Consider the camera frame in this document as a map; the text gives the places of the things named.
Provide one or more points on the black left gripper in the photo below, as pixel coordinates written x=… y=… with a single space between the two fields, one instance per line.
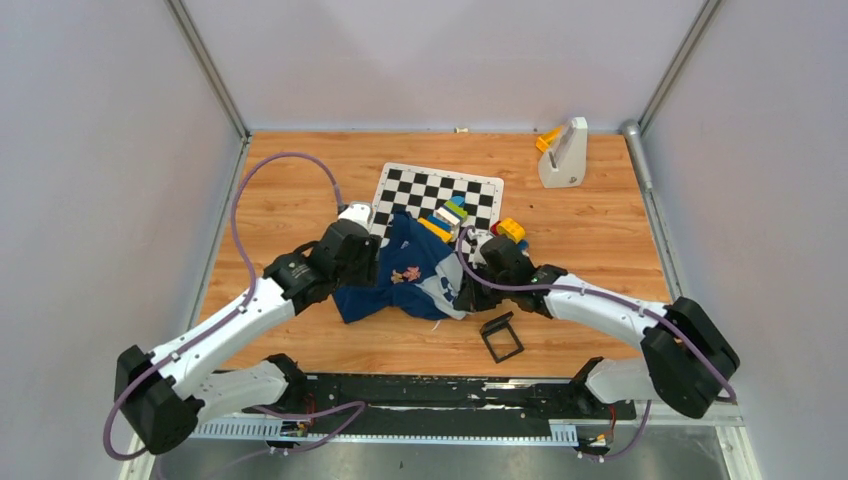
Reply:
x=369 y=275

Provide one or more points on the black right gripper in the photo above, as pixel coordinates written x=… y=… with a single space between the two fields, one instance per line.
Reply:
x=469 y=300

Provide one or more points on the red leaf brooch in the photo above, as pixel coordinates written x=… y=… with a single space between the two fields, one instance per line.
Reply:
x=411 y=274

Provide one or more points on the blue t-shirt garment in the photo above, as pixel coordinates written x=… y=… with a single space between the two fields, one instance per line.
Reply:
x=432 y=298

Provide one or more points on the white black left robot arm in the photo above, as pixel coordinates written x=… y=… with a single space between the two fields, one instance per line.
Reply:
x=166 y=393

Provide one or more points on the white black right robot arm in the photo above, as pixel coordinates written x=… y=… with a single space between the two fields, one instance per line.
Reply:
x=686 y=361

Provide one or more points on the yellow blue toy car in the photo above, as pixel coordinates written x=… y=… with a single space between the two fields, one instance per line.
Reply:
x=512 y=230

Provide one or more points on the open black display box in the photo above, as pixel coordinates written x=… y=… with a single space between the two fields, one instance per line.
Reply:
x=500 y=338

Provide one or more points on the stacked coloured toy blocks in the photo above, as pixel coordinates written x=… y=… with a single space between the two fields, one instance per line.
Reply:
x=446 y=220

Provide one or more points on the black white chessboard mat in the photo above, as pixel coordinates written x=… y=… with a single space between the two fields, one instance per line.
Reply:
x=420 y=191

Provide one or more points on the white wedge stand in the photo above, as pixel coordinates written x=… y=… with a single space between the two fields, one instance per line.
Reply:
x=564 y=165

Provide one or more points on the orange plastic piece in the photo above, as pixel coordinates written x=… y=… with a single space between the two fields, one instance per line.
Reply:
x=545 y=141

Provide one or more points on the grey corner pipe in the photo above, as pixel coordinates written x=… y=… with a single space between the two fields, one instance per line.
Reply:
x=632 y=135

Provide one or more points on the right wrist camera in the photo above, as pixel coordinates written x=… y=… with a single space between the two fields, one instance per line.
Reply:
x=476 y=238

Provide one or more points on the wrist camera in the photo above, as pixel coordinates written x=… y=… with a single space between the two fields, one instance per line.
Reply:
x=476 y=238
x=360 y=213

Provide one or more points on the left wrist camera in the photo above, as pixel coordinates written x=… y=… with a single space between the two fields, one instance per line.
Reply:
x=360 y=213

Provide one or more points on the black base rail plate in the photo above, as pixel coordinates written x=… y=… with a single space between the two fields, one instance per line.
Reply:
x=451 y=406

